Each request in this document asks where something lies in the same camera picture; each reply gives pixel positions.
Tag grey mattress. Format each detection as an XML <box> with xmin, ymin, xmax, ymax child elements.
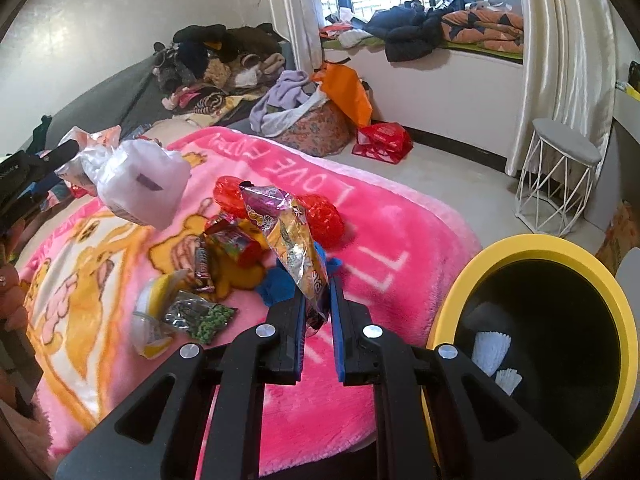
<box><xmin>30</xmin><ymin>40</ymin><xmax>296</xmax><ymax>153</ymax></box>

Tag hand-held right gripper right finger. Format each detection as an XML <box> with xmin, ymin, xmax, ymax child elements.
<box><xmin>330</xmin><ymin>276</ymin><xmax>583</xmax><ymax>480</ymax></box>

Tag wide cream curtain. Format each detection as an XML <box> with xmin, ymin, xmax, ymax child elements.
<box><xmin>502</xmin><ymin>0</ymin><xmax>632</xmax><ymax>177</ymax></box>

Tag orange patterned quilt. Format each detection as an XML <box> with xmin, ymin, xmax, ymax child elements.
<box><xmin>440</xmin><ymin>7</ymin><xmax>525</xmax><ymax>54</ymax></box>

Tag red candy packet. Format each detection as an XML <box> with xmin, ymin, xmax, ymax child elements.
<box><xmin>204</xmin><ymin>212</ymin><xmax>267</xmax><ymax>268</ymax></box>

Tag yellow trash bin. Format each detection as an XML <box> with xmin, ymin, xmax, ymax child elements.
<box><xmin>425</xmin><ymin>234</ymin><xmax>640</xmax><ymax>478</ymax></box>

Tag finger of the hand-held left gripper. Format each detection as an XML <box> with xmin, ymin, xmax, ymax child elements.
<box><xmin>36</xmin><ymin>138</ymin><xmax>82</xmax><ymax>181</ymax></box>

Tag dark green cloth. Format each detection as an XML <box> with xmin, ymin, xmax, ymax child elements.
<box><xmin>29</xmin><ymin>114</ymin><xmax>54</xmax><ymax>153</ymax></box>

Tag narrow cream curtain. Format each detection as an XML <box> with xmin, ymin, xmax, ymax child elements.
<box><xmin>260</xmin><ymin>0</ymin><xmax>329</xmax><ymax>77</ymax></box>

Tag person's left hand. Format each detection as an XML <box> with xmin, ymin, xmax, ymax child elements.
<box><xmin>0</xmin><ymin>220</ymin><xmax>32</xmax><ymax>333</ymax></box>

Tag pile of clothes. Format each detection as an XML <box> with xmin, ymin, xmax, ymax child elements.
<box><xmin>152</xmin><ymin>24</ymin><xmax>287</xmax><ymax>122</ymax></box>

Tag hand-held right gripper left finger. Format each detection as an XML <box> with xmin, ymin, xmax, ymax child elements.
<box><xmin>55</xmin><ymin>280</ymin><xmax>307</xmax><ymax>480</ymax></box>

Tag orange bag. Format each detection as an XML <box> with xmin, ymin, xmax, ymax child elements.
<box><xmin>310</xmin><ymin>61</ymin><xmax>374</xmax><ymax>129</ymax></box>

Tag white pleated paper cup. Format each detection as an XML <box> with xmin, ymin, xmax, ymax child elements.
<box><xmin>470</xmin><ymin>330</ymin><xmax>512</xmax><ymax>376</ymax></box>
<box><xmin>495</xmin><ymin>367</ymin><xmax>524</xmax><ymax>397</ymax></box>

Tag brown candy bar wrapper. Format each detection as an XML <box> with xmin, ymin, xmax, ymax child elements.
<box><xmin>192</xmin><ymin>236</ymin><xmax>217</xmax><ymax>294</ymax></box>

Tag red plastic bag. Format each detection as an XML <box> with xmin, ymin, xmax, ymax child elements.
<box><xmin>351</xmin><ymin>122</ymin><xmax>415</xmax><ymax>166</ymax></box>

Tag white plastic bag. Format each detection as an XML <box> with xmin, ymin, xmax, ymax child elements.
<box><xmin>55</xmin><ymin>125</ymin><xmax>192</xmax><ymax>228</ymax></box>

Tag purple cloth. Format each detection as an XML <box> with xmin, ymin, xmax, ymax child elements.
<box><xmin>249</xmin><ymin>70</ymin><xmax>322</xmax><ymax>137</ymax></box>

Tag white wire stool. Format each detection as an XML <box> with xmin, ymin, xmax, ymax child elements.
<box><xmin>515</xmin><ymin>117</ymin><xmax>604</xmax><ymax>239</ymax></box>

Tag silver foil snack wrapper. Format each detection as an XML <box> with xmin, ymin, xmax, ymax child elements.
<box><xmin>240</xmin><ymin>185</ymin><xmax>332</xmax><ymax>332</ymax></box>

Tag pink printed bear blanket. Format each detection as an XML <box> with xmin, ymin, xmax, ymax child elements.
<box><xmin>15</xmin><ymin>125</ymin><xmax>483</xmax><ymax>476</ymax></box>

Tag dark padded jacket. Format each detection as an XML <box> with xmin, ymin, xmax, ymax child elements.
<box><xmin>365</xmin><ymin>4</ymin><xmax>447</xmax><ymax>64</ymax></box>

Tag green pea snack packet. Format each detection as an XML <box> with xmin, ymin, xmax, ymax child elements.
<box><xmin>164</xmin><ymin>292</ymin><xmax>239</xmax><ymax>346</ymax></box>

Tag red cellophane wrapper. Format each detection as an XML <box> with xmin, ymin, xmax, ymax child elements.
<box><xmin>299</xmin><ymin>195</ymin><xmax>346</xmax><ymax>249</ymax></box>
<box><xmin>214</xmin><ymin>176</ymin><xmax>252</xmax><ymax>221</ymax></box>

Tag white and orange clothes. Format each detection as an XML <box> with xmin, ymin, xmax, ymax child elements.
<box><xmin>320</xmin><ymin>6</ymin><xmax>377</xmax><ymax>49</ymax></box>

